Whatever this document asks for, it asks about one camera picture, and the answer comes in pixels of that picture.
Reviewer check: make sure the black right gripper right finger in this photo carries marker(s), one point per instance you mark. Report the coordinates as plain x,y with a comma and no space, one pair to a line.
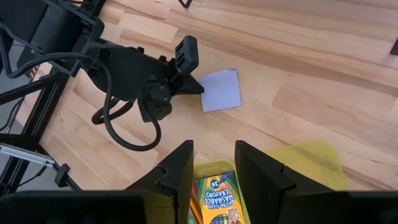
261,180

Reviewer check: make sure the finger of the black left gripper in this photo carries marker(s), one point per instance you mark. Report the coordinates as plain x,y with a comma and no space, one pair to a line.
189,86

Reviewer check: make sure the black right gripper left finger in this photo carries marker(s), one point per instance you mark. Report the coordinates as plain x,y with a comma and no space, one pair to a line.
177,168

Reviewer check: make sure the pale blue sticky note pad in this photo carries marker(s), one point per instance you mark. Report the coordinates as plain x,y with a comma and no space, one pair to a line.
222,93

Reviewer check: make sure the yellow green crayon box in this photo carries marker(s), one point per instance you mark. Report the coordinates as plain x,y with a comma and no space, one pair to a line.
217,199

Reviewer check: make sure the yellow mesh pouch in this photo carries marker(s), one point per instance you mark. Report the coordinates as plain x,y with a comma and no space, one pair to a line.
311,165

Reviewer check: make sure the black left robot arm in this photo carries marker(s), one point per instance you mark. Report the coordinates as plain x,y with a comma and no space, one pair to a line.
46,28

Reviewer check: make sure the black table clamp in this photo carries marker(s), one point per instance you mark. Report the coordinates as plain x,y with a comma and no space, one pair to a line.
62,175

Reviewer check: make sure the white strip bar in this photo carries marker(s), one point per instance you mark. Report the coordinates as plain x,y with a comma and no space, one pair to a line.
25,154

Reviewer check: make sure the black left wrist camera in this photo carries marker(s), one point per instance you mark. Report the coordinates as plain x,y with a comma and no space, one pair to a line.
186,56

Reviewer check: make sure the black metal table frame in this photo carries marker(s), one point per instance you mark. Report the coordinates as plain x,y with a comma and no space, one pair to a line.
46,105

